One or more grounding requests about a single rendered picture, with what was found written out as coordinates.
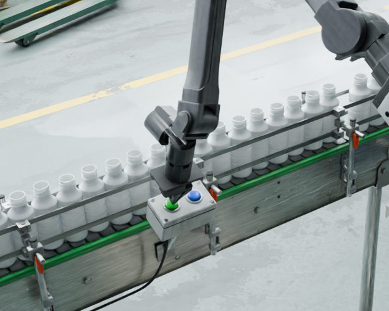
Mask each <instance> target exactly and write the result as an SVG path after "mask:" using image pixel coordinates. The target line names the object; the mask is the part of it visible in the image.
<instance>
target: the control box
mask: <svg viewBox="0 0 389 311"><path fill-rule="evenodd" d="M192 185H193V189H192V190H197V191H199V192H200V194H201V198H200V200H198V201H191V200H190V199H189V198H188V194H186V195H185V196H183V197H182V198H181V199H180V200H179V201H178V208H177V209H175V210H169V209H167V208H166V207H165V202H166V200H168V199H169V198H164V197H163V195H162V194H161V195H159V196H156V197H153V198H151V199H148V206H147V211H146V219H147V220H148V222H149V223H150V225H151V226H152V228H153V230H154V231H155V232H156V234H157V235H158V237H159V239H160V240H161V241H165V243H162V244H160V245H158V246H156V248H157V260H158V262H160V261H161V263H160V266H159V268H158V269H157V272H156V273H155V275H154V276H153V277H152V278H151V279H150V280H149V281H148V282H147V283H146V284H145V285H144V286H142V287H141V288H139V289H137V290H135V291H132V292H130V293H128V294H126V295H124V296H122V297H119V298H117V299H115V300H113V301H110V302H108V303H106V304H103V305H101V306H99V307H96V308H95V309H92V310H89V311H97V310H99V309H101V308H104V307H106V306H108V305H111V304H113V303H115V302H117V301H120V300H122V299H124V298H126V297H128V296H131V295H132V294H135V293H137V292H139V291H141V290H142V289H144V288H146V287H147V286H148V285H150V284H151V283H152V282H153V281H154V279H155V278H156V276H157V275H158V273H159V272H160V270H161V268H162V265H163V263H164V260H165V259H168V258H169V257H172V256H175V243H174V241H175V239H176V237H177V236H178V235H180V234H183V233H186V232H187V231H190V230H193V229H195V228H197V227H200V226H203V225H205V224H207V223H210V222H212V221H213V218H214V213H215V208H216V205H217V203H216V201H215V200H214V199H213V198H212V196H211V195H210V194H209V192H208V191H207V189H206V188H205V187H204V185H203V184H202V183H201V181H195V182H193V183H192Z"/></svg>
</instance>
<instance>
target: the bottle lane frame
mask: <svg viewBox="0 0 389 311"><path fill-rule="evenodd" d="M345 141H346V140H345ZM348 146H349V141H346V143H344V144H341V145H339V146H338V145H336V147H334V148H331V149H329V150H327V149H325V151H324V152H321V153H318V154H316V153H314V152H313V153H314V155H313V156H311V157H308V158H304V157H303V160H300V161H298V162H292V161H291V162H292V164H290V165H287V166H286V167H282V166H280V169H278V170H275V171H272V172H271V171H270V170H269V173H267V174H265V175H262V176H259V175H257V174H256V175H257V178H254V179H252V180H249V181H248V180H245V182H244V183H242V184H239V185H235V184H232V185H233V187H231V188H228V189H226V190H223V189H221V188H220V190H221V191H222V194H221V195H218V194H217V205H216V208H215V226H217V227H218V228H220V229H221V232H220V235H219V237H220V242H221V244H222V245H221V249H219V250H218V251H217V252H219V251H222V250H224V249H226V248H228V247H231V246H234V245H236V244H238V243H240V242H243V241H245V240H247V239H249V238H252V237H254V236H257V235H259V234H261V233H264V232H266V231H269V230H271V229H273V228H275V227H278V226H280V225H282V224H284V223H287V222H290V221H292V220H294V219H296V218H299V217H301V216H303V215H306V214H308V213H310V212H313V211H315V210H317V209H320V208H322V207H325V206H326V205H329V204H331V203H334V202H336V201H339V200H340V199H343V198H345V197H346V192H345V186H346V183H344V182H343V179H342V178H340V175H341V169H342V168H343V165H341V157H342V156H343V155H345V154H347V160H346V167H347V168H348ZM388 147H389V125H387V127H385V128H382V129H381V130H379V129H377V131H375V132H373V133H367V134H366V137H365V138H364V139H362V138H359V144H358V148H357V149H354V165H353V170H354V171H356V172H357V178H356V182H355V185H356V191H355V192H353V193H352V194H355V193H357V192H360V191H362V190H364V189H366V188H369V187H371V186H373V185H376V184H377V169H378V167H379V165H380V164H381V162H383V161H384V160H387V159H389V158H387V157H388ZM141 219H142V221H143V222H141V223H139V224H136V225H133V226H131V225H130V224H128V226H129V227H128V228H126V229H124V230H121V231H117V230H115V229H114V231H115V233H113V234H110V235H108V236H105V237H103V236H101V235H100V234H99V235H100V239H97V240H95V241H93V242H90V243H89V242H88V241H87V240H85V242H86V244H85V245H82V246H80V247H77V248H73V247H72V246H70V248H71V250H70V251H67V252H64V253H62V254H58V253H57V252H56V251H55V253H56V256H54V257H51V258H49V259H46V260H45V261H46V262H45V263H44V264H43V266H44V274H46V276H47V280H48V284H47V285H46V289H48V288H49V292H50V295H52V296H54V297H55V301H54V308H55V311H81V310H84V309H87V308H88V307H91V306H93V305H96V304H98V303H100V302H102V301H105V300H107V299H110V298H112V297H114V296H117V295H119V294H121V293H123V292H126V291H128V290H131V289H133V288H135V287H137V286H140V285H142V284H145V283H147V282H148V281H149V280H150V279H151V278H152V277H153V276H154V275H155V273H156V272H157V269H158V268H159V266H160V263H161V261H160V262H158V260H157V248H156V246H158V245H160V244H162V243H165V241H161V240H160V239H159V237H158V235H157V234H156V232H155V231H154V230H153V228H152V226H151V225H150V223H149V222H148V221H147V220H144V219H143V218H141ZM174 243H175V256H172V257H169V258H168V259H165V260H164V263H163V265H162V268H161V270H160V272H159V273H158V275H157V276H156V278H158V277H161V276H163V275H166V274H168V273H170V272H173V271H175V270H178V269H179V268H182V267H184V266H187V265H189V264H191V263H193V262H196V261H198V260H201V259H203V258H205V257H208V256H210V255H211V250H210V248H209V243H210V238H209V235H208V234H206V225H203V226H200V227H197V228H195V229H193V230H190V231H187V232H186V233H183V234H180V235H178V236H177V237H176V239H175V241H174ZM24 266H25V268H23V269H21V270H18V271H16V272H11V271H10V270H8V271H9V274H8V275H5V276H2V277H0V311H44V310H43V305H42V303H41V295H40V289H39V286H38V280H37V277H36V271H35V265H31V266H28V265H27V264H24ZM156 278H155V279H156Z"/></svg>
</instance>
